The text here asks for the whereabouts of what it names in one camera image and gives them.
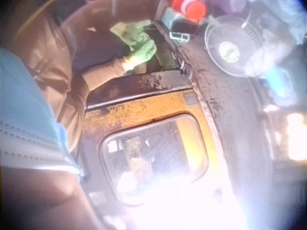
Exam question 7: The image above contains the person's left hand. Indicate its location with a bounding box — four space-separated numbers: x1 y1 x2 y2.
109 19 152 51

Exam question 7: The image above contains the person's right hand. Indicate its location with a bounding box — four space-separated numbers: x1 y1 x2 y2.
121 39 158 72

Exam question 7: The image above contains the pale teal box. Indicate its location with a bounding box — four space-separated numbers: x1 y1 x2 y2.
160 7 178 27

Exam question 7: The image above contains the small white framed device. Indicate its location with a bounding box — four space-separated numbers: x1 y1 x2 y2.
169 31 190 42

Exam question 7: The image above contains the red round lid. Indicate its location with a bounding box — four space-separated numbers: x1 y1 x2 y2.
171 0 187 12

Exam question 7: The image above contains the small metal latch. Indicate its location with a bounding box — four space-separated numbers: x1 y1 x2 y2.
178 59 193 78

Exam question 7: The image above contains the dark box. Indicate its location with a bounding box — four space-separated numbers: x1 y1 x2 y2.
171 18 200 35

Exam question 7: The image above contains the red plastic cup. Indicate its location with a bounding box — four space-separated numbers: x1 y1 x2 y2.
185 1 207 22

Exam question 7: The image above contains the dark rusty metal appliance body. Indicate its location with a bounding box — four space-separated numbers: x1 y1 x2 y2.
85 20 274 216

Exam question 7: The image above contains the purple plastic item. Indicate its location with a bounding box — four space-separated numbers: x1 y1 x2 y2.
215 0 247 15

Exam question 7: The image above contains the rusty yellow door with window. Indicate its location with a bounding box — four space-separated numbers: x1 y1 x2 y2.
81 88 232 216

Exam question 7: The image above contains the blue plastic item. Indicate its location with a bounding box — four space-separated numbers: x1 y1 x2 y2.
262 64 297 107

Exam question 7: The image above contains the white wire-guard desk fan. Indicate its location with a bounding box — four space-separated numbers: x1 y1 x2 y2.
204 15 265 78

